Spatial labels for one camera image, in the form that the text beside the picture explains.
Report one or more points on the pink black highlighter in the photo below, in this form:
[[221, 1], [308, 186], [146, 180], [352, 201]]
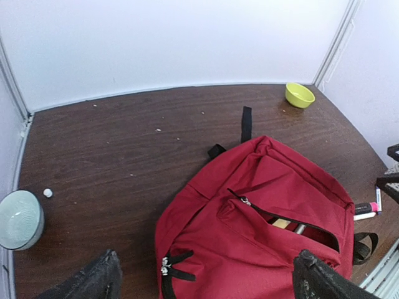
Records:
[[365, 208]]

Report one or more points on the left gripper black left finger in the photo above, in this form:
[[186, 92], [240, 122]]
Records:
[[101, 278]]

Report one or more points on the front aluminium rail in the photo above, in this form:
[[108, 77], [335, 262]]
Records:
[[383, 280]]

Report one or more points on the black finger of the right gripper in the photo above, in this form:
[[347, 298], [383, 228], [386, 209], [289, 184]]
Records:
[[384, 183], [393, 152]]

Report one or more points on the lime green bowl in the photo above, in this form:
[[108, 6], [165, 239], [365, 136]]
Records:
[[299, 96]]

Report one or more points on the pink white marker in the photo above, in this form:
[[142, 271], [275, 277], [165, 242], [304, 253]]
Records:
[[364, 216]]

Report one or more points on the pale blue ceramic bowl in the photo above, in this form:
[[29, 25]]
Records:
[[22, 220]]

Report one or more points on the left aluminium frame post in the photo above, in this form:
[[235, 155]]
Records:
[[15, 93]]

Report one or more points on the purple white marker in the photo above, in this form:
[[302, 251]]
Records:
[[378, 200]]

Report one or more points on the right aluminium frame post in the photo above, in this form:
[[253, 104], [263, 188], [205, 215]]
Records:
[[338, 45]]

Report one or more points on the red backpack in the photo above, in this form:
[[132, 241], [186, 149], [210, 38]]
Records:
[[216, 238]]

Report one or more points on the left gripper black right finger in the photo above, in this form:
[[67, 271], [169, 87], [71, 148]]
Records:
[[312, 278]]

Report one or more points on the aluminium frame post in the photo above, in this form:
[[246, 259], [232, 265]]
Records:
[[338, 45], [15, 93]]

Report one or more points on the beige highlighter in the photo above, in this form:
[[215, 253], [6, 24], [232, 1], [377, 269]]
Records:
[[281, 223]]

